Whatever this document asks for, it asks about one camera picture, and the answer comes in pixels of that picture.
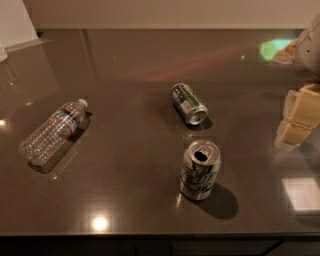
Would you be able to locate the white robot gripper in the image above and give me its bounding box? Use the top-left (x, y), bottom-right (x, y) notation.
top-left (274, 14), bottom-right (320, 151)

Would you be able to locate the white and green soda can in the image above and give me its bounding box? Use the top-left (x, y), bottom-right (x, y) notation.
top-left (180, 139), bottom-right (221, 200)

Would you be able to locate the clear plastic water bottle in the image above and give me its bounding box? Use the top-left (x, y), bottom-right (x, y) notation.
top-left (19, 99), bottom-right (88, 166)

